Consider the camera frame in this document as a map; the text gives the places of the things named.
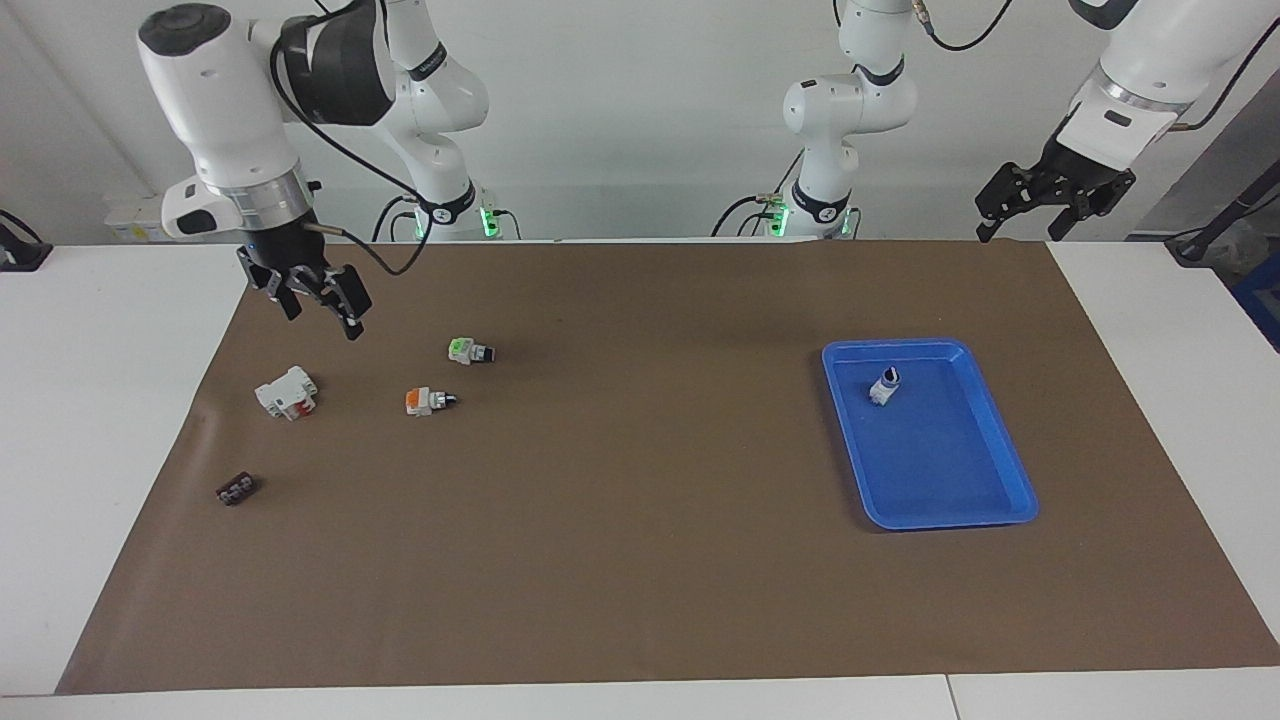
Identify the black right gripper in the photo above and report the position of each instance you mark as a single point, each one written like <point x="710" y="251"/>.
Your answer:
<point x="285" y="250"/>

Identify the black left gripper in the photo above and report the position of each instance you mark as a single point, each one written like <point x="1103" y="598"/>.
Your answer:
<point x="1075" y="172"/>

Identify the orange white rotary switch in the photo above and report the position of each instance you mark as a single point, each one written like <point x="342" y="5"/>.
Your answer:
<point x="422" y="402"/>

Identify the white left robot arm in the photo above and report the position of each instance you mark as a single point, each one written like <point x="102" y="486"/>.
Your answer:
<point x="850" y="100"/>

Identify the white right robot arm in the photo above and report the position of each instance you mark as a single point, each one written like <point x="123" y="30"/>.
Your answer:
<point x="220" y="110"/>

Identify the white red circuit breaker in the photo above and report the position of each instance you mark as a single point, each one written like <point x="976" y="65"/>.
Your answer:
<point x="285" y="393"/>

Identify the black stand pole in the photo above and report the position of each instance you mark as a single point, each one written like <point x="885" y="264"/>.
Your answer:
<point x="1215" y="225"/>

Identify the white cardboard box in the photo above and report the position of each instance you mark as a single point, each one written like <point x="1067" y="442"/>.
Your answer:
<point x="135" y="220"/>

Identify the small black terminal block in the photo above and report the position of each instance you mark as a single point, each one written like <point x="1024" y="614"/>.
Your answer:
<point x="236" y="490"/>

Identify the blue crate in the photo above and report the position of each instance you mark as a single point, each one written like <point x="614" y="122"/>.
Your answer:
<point x="1262" y="300"/>

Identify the blue plastic tray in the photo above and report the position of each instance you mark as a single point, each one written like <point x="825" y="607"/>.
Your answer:
<point x="940" y="470"/>

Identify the black table clamp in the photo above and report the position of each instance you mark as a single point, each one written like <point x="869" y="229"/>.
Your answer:
<point x="22" y="250"/>

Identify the brown paper mat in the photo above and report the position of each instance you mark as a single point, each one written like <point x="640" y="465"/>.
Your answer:
<point x="640" y="520"/>

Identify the green white rotary switch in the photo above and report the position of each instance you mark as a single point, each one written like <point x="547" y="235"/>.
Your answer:
<point x="465" y="351"/>

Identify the blue white rotary switch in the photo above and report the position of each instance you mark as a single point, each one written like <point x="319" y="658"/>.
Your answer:
<point x="884" y="387"/>

